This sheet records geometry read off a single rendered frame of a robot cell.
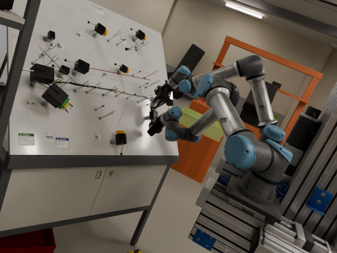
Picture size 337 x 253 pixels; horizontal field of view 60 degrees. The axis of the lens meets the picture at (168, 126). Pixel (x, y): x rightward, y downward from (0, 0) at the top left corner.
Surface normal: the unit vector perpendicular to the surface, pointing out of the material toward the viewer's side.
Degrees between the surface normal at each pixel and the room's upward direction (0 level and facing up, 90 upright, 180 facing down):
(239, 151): 93
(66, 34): 49
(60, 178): 90
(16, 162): 90
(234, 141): 93
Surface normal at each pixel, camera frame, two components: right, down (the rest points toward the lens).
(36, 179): 0.64, 0.44
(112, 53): 0.73, -0.25
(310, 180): -0.32, 0.13
